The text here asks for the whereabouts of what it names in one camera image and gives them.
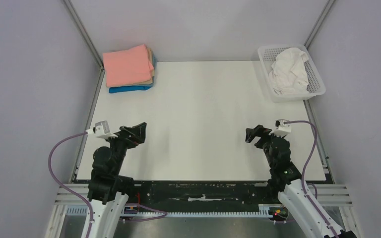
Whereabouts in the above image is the white cable duct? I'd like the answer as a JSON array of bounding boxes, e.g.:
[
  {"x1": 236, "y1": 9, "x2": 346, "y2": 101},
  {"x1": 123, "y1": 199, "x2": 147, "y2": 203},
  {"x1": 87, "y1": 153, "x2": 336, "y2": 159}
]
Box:
[{"x1": 66, "y1": 205, "x2": 273, "y2": 219}]

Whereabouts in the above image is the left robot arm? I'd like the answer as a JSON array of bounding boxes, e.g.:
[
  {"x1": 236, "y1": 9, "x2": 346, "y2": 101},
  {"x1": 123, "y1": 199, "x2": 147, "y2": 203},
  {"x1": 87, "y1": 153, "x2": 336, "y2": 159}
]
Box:
[{"x1": 82, "y1": 121, "x2": 147, "y2": 238}]

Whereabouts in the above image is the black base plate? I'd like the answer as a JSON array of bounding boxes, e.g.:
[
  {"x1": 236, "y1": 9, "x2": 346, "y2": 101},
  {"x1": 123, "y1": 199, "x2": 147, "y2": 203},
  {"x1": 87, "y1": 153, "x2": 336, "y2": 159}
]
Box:
[{"x1": 128, "y1": 180, "x2": 282, "y2": 212}]

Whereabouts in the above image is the white t shirt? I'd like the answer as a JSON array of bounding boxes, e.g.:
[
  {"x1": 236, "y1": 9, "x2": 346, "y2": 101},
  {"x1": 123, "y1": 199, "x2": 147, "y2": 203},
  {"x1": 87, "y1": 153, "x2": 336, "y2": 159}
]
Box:
[{"x1": 268, "y1": 48, "x2": 309, "y2": 95}]

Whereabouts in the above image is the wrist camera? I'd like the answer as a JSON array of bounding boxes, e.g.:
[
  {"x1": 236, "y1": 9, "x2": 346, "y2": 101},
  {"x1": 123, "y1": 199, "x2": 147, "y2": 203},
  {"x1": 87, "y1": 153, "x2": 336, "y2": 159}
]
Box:
[
  {"x1": 269, "y1": 119, "x2": 292, "y2": 138},
  {"x1": 93, "y1": 120, "x2": 118, "y2": 140}
]

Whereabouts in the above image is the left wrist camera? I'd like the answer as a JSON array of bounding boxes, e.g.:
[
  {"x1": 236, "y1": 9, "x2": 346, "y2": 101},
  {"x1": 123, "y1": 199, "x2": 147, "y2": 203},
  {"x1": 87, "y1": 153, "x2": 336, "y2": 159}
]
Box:
[{"x1": 93, "y1": 120, "x2": 118, "y2": 140}]

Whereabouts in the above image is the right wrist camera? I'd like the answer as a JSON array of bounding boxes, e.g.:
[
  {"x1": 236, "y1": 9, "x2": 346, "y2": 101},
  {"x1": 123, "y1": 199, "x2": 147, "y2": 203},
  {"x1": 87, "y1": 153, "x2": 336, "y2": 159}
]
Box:
[{"x1": 269, "y1": 119, "x2": 292, "y2": 138}]

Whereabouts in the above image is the pink folded t shirt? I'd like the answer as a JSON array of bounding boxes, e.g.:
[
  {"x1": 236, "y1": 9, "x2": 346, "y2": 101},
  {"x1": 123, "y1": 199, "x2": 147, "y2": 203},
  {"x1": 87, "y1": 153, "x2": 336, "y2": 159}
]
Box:
[{"x1": 102, "y1": 44, "x2": 154, "y2": 88}]

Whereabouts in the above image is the white plastic basket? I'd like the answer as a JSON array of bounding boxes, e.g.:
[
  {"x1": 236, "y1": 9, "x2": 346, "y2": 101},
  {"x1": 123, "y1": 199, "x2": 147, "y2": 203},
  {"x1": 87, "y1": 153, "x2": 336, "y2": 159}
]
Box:
[{"x1": 257, "y1": 44, "x2": 326, "y2": 103}]

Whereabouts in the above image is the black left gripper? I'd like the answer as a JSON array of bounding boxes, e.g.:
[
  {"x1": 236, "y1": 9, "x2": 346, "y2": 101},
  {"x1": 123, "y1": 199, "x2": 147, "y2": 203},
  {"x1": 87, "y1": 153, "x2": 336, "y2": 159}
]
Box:
[{"x1": 104, "y1": 122, "x2": 146, "y2": 175}]

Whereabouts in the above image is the blue folded t shirt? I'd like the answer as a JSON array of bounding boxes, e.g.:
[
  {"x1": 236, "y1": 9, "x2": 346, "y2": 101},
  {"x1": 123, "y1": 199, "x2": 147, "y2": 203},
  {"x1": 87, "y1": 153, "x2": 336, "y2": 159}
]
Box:
[{"x1": 108, "y1": 54, "x2": 157, "y2": 94}]

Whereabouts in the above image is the aluminium frame rail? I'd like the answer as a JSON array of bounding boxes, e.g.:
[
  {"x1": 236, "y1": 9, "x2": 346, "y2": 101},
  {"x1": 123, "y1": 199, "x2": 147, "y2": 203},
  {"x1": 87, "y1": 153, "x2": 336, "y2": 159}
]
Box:
[{"x1": 45, "y1": 180, "x2": 361, "y2": 238}]

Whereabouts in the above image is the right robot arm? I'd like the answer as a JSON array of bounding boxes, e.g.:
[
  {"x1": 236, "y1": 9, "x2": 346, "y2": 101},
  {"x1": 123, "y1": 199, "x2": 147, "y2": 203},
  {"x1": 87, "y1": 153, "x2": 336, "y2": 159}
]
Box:
[{"x1": 245, "y1": 120, "x2": 356, "y2": 238}]

